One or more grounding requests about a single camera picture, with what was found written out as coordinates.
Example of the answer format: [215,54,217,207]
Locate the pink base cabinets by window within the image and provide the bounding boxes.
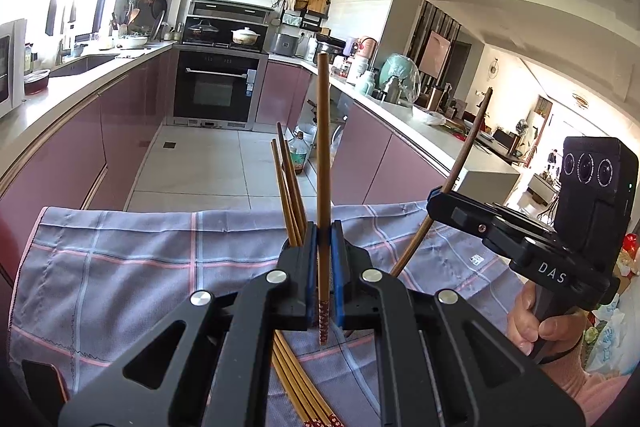
[0,47,177,254]

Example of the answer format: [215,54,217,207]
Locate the grey plaid cloth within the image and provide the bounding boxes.
[7,201,527,427]

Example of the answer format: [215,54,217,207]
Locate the person's right forearm pink sleeve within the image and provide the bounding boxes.
[542,339,638,427]

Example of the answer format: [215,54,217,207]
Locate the steel stock pot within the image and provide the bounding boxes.
[315,34,346,58]

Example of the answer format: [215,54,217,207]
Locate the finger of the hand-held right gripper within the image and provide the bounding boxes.
[426,187,489,236]

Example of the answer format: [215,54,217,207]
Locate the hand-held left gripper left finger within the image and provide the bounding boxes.
[59,221,320,427]

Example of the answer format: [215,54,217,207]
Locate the bundle of wooden chopsticks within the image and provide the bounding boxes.
[271,329,347,427]

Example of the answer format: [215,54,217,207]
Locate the white toaster oven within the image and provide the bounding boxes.
[0,18,29,118]

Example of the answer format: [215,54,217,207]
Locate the dark red bowl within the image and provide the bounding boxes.
[23,68,51,96]

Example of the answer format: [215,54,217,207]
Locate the black pot with lid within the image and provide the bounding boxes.
[186,19,220,42]

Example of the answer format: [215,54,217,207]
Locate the white casserole pot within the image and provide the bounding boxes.
[231,27,261,46]

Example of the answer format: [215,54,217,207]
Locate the black built-in oven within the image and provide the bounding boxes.
[172,49,261,126]

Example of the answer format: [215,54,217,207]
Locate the black wall shelf rack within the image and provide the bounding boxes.
[277,0,331,33]

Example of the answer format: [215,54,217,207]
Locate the person's right hand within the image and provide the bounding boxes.
[506,279,587,356]

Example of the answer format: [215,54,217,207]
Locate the kitchen sink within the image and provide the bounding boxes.
[50,54,119,78]

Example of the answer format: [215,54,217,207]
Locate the silver rice cooker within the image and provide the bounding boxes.
[270,32,301,56]

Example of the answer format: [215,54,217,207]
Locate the printed plastic bag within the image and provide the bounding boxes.
[585,297,637,376]

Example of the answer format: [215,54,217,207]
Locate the green fan in plastic bag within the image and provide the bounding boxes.
[379,53,421,106]

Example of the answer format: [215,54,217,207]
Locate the cooking oil bottle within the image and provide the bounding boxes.
[287,130,306,176]

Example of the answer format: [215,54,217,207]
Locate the red-tipped brown chopstick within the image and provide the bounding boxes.
[316,53,332,348]
[277,122,307,241]
[270,139,298,249]
[389,87,494,279]

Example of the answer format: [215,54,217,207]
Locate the framed wall picture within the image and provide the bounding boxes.
[418,31,450,78]

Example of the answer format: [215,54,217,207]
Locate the pink base cabinets with open bay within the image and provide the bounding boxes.
[255,59,522,208]

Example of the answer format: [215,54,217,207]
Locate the black range hood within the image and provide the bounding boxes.
[188,0,274,24]

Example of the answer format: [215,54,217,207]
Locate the steel thermos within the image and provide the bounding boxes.
[385,77,406,104]

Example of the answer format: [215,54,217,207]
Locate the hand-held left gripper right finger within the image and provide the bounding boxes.
[330,219,586,427]

